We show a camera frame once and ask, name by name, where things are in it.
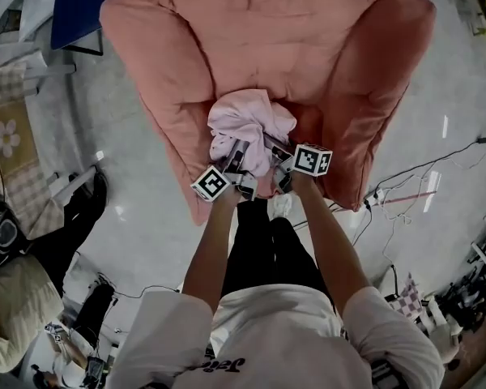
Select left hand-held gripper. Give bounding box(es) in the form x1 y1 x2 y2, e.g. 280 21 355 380
190 139 259 203

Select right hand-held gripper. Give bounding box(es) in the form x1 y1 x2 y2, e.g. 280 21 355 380
266 135 333 195

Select pink cloth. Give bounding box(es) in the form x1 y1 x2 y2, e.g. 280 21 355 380
207 88 297 177

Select salmon pink cushioned armchair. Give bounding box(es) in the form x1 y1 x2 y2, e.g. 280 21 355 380
100 0 437 226

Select person's left forearm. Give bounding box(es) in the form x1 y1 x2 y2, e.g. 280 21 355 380
182 192 244 314

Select person's right forearm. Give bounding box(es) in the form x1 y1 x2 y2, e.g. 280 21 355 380
293 174 372 316

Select person's white shoe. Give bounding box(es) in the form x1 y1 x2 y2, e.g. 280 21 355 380
271 194 293 219

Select person's black trousers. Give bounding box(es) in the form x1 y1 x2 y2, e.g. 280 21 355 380
221 198 334 300

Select white power strip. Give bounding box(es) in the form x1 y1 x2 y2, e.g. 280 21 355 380
363 187 386 209

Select red floor tape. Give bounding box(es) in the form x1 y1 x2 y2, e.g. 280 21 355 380
382 190 438 203

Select person's white t-shirt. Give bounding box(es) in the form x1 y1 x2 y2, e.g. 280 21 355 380
109 284 446 389

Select pink checked box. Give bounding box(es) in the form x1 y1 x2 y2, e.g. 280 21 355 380
387 272 425 320

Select blue chair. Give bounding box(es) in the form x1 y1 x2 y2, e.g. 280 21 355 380
19 0 117 57

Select table with checked flower cloth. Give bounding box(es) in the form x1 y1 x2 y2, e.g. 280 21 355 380
0 61 66 242

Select white cable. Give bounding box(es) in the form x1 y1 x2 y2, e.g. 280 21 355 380
372 152 486 267

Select black cable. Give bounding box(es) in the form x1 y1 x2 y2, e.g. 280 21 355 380
350 136 486 246

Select grey harness strap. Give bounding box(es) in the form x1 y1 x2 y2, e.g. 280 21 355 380
368 358 396 389

